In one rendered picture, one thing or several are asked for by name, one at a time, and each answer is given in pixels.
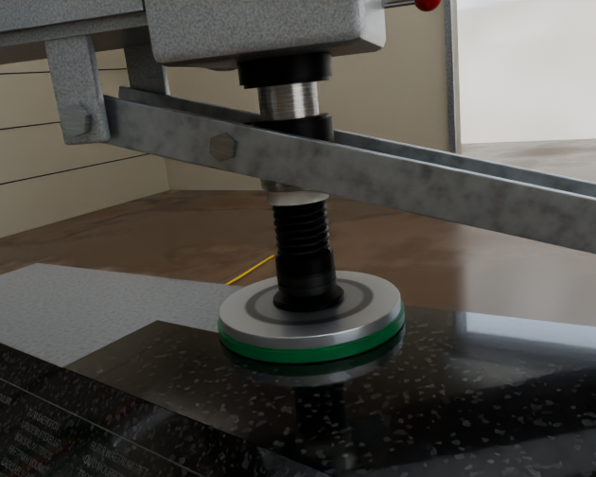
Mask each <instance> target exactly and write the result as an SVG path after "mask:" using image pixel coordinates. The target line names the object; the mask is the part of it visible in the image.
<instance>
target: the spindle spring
mask: <svg viewBox="0 0 596 477"><path fill-rule="evenodd" d="M325 202H326V199H325V200H323V201H320V202H316V203H307V204H303V205H296V206H284V205H274V206H273V207H272V211H274V213H273V217H274V218H275V221H274V222H273V223H274V225H275V226H276V227H275V228H274V232H275V233H276V236H275V238H276V240H278V241H277V242H276V246H277V247H278V249H277V254H278V255H280V256H284V257H301V256H312V255H316V254H319V253H320V252H322V251H324V252H331V249H330V247H329V245H330V241H329V234H328V233H327V232H328V230H329V228H328V225H327V224H328V219H327V218H326V217H327V212H326V211H325V210H326V208H327V206H326V204H325ZM318 207H319V208H318ZM314 208H315V210H312V211H308V212H305V213H299V214H290V215H285V213H294V212H302V211H307V210H310V209H314ZM314 216H316V217H315V218H312V219H308V220H303V221H293V220H300V219H306V218H310V217H314ZM315 223H317V224H316V225H313V226H309V227H306V228H300V229H287V228H295V227H303V226H308V225H312V224H315ZM315 231H317V232H315ZM311 232H315V233H312V234H309V235H304V236H298V237H286V236H292V235H302V234H307V233H311ZM313 239H316V240H313ZM309 240H313V241H311V242H306V243H299V244H286V243H294V242H303V241H309ZM318 245H319V246H318ZM315 246H318V247H316V248H312V249H308V250H304V251H287V250H301V249H307V248H311V247H315Z"/></svg>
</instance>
